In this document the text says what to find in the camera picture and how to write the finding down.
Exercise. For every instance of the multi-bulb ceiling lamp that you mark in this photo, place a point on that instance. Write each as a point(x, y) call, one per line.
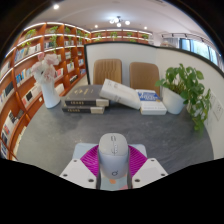
point(118, 21)

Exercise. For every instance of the orange wooden bookshelf unit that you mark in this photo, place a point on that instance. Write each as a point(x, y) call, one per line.
point(23, 70)

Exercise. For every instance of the white computer mouse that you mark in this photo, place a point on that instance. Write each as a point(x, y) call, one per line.
point(113, 155)

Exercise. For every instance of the thick dark hardcover book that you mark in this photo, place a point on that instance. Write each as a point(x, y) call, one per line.
point(85, 95)

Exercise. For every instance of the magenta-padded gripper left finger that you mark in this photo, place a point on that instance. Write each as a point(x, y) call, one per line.
point(80, 171)

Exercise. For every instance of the tan padded chair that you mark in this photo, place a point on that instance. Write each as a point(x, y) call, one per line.
point(107, 70)
point(144, 76)

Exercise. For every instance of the green plant in white pot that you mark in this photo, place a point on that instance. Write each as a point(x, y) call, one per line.
point(186, 85)

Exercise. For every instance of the white vase with pink flowers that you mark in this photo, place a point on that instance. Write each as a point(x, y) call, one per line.
point(50, 90)

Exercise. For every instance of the white wall socket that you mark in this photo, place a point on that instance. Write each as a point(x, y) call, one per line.
point(218, 110)

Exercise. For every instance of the glass window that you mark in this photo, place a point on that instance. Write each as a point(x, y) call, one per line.
point(200, 48)

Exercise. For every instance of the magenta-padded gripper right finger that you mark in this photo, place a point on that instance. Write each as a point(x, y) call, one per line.
point(148, 171)

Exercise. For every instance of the blue-covered white book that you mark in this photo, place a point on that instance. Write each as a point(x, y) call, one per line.
point(152, 101)

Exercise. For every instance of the white thick book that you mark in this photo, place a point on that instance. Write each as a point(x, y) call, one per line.
point(120, 94)

